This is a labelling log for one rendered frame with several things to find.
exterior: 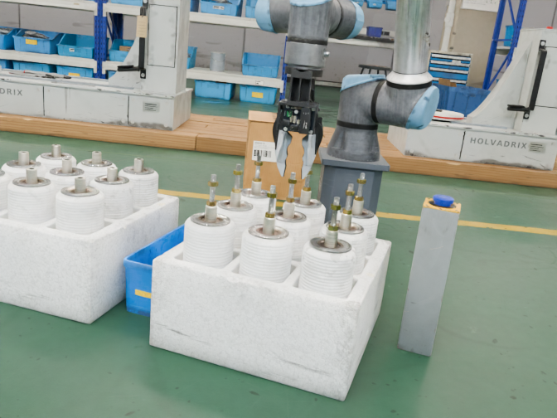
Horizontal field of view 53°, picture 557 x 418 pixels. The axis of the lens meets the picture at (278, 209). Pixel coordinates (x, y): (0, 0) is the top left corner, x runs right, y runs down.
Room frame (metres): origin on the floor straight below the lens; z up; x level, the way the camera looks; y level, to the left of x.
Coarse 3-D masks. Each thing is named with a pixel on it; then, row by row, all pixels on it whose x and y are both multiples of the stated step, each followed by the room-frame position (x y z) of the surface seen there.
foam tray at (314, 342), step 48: (384, 240) 1.22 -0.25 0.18; (192, 288) 0.93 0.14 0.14; (240, 288) 0.91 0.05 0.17; (288, 288) 0.90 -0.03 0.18; (192, 336) 0.93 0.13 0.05; (240, 336) 0.90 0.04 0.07; (288, 336) 0.88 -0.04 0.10; (336, 336) 0.85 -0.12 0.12; (288, 384) 0.87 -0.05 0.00; (336, 384) 0.85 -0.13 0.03
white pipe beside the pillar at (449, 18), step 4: (452, 0) 7.03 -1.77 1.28; (452, 4) 7.03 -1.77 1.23; (448, 8) 7.06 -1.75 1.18; (452, 8) 7.03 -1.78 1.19; (448, 12) 7.04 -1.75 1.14; (452, 12) 7.03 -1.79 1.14; (448, 16) 7.03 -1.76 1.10; (452, 16) 7.02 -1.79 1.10; (444, 20) 7.05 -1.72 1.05; (448, 20) 7.01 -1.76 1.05; (452, 20) 7.02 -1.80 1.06; (448, 24) 7.02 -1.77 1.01; (452, 24) 7.03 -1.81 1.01; (448, 28) 7.03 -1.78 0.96; (444, 32) 7.05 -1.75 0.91; (448, 32) 7.03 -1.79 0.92; (444, 36) 7.04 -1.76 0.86; (448, 36) 7.03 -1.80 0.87; (444, 40) 7.04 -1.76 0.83; (448, 40) 7.04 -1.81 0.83; (444, 44) 7.03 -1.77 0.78; (444, 48) 7.03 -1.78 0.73
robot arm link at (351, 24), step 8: (344, 0) 1.14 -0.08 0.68; (344, 8) 1.11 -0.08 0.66; (352, 8) 1.14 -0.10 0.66; (360, 8) 1.17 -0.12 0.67; (344, 16) 1.10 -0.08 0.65; (352, 16) 1.13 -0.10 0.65; (360, 16) 1.16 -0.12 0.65; (344, 24) 1.11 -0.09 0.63; (352, 24) 1.14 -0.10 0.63; (360, 24) 1.16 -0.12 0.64; (336, 32) 1.11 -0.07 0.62; (344, 32) 1.13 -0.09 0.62; (352, 32) 1.15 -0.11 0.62
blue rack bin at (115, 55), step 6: (114, 42) 5.83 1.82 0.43; (120, 42) 6.02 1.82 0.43; (126, 42) 6.11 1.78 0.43; (132, 42) 6.11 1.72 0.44; (114, 48) 5.82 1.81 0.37; (114, 54) 5.63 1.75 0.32; (120, 54) 5.63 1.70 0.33; (126, 54) 5.63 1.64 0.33; (114, 60) 5.64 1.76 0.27; (120, 60) 5.64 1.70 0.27
